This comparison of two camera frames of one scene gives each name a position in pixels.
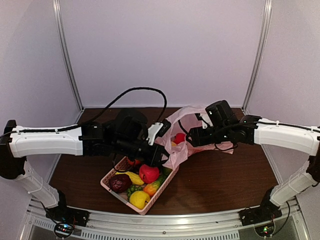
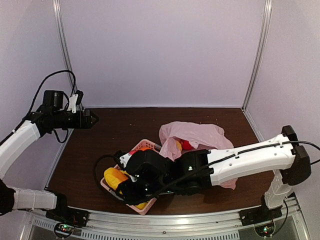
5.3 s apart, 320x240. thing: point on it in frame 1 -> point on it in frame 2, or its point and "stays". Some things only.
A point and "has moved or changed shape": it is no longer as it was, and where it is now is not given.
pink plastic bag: x=182 y=120 has moved or changed shape
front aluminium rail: x=225 y=225 stays
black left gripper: x=153 y=158 -> x=79 y=124
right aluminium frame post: x=268 y=13 stays
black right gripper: x=198 y=139 -> x=131 y=196
